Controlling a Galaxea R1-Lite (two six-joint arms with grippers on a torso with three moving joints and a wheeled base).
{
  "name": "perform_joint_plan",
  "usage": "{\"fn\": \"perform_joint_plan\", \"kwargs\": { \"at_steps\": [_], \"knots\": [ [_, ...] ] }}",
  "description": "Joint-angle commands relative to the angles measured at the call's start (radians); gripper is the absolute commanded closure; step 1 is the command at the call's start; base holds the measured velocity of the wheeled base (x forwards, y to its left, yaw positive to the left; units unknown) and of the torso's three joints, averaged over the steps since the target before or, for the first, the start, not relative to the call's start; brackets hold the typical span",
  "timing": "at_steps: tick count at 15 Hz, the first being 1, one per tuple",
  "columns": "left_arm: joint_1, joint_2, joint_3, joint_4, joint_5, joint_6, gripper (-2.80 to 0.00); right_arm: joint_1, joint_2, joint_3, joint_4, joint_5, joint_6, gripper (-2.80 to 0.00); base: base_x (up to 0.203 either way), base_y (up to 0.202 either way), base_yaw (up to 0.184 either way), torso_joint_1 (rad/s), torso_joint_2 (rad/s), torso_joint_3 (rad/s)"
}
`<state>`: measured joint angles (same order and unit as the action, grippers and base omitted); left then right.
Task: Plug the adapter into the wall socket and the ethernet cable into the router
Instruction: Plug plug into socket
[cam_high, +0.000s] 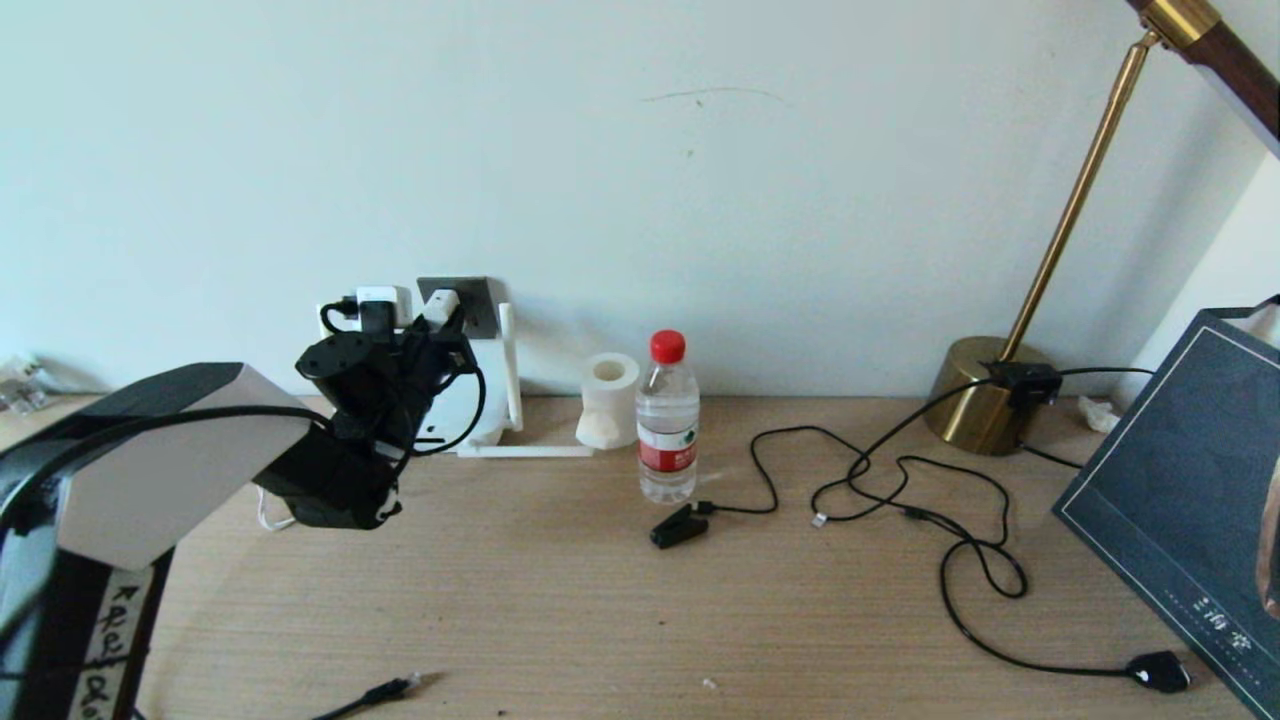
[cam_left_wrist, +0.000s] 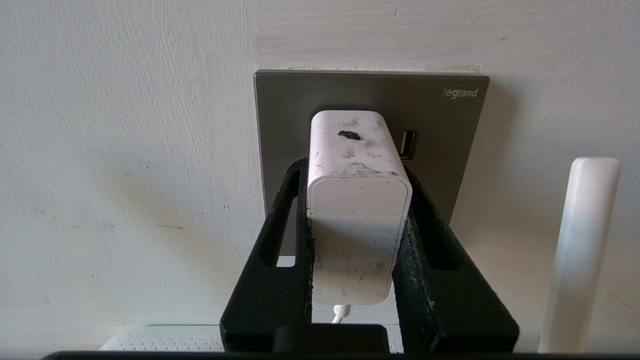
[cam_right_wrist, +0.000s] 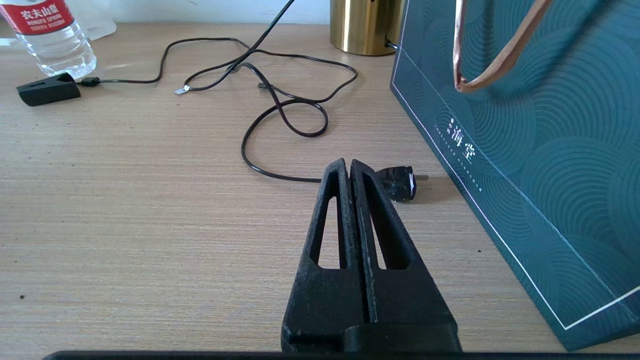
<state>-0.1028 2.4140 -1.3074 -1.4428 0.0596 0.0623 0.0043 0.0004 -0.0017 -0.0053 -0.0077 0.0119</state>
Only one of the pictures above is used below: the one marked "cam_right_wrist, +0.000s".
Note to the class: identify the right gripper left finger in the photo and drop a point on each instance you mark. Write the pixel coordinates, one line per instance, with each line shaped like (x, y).
(325, 300)

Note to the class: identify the water bottle with red cap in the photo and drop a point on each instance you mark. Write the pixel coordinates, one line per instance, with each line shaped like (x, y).
(50, 45)

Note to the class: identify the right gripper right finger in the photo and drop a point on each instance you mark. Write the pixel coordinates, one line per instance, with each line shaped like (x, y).
(405, 300)

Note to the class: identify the white toilet paper roll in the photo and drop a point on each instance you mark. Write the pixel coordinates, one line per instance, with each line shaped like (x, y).
(95, 22)

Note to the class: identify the dark teal gift bag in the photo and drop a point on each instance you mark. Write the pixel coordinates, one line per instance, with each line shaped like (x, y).
(550, 175)

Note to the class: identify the brass desk lamp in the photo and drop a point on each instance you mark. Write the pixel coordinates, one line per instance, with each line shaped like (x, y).
(360, 25)

